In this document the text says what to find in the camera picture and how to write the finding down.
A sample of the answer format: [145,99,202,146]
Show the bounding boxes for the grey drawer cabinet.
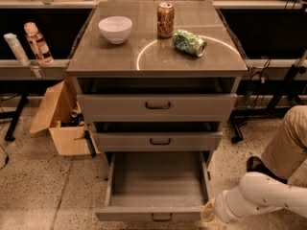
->
[65,0,249,168]

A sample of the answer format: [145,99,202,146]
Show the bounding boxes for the black shoe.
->
[247,156,288,184]

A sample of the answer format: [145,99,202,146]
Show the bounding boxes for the khaki trouser leg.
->
[261,105,307,179]

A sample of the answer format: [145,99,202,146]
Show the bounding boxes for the white spray bottle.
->
[4,33,31,66]

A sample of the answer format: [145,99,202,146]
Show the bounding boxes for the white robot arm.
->
[201,172,307,226]

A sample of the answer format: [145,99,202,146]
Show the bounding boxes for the grey middle drawer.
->
[93,122,223,151]

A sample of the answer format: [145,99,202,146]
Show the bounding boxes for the upright brown soda can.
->
[157,2,175,38]

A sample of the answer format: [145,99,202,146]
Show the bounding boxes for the grey top drawer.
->
[78,78,236,122]

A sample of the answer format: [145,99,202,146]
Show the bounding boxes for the white ceramic bowl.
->
[98,16,132,44]

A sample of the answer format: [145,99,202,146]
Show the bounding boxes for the grey bottom drawer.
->
[96,151,211,222]

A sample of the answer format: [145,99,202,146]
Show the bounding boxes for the grey drawer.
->
[78,78,236,122]
[93,122,223,151]
[96,151,211,222]

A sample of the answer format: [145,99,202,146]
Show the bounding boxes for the green soda can lying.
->
[172,29,206,58]

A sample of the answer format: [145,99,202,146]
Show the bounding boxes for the black tool by box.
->
[83,124,97,157]

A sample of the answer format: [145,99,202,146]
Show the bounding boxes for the black stand leg left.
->
[0,93,29,142]

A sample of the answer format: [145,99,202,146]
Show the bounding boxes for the pink clear bottle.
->
[24,22,54,65]

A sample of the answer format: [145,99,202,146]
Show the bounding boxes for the black stand right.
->
[229,50,307,144]

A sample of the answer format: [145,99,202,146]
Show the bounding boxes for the grey side shelf left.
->
[0,59,69,81]

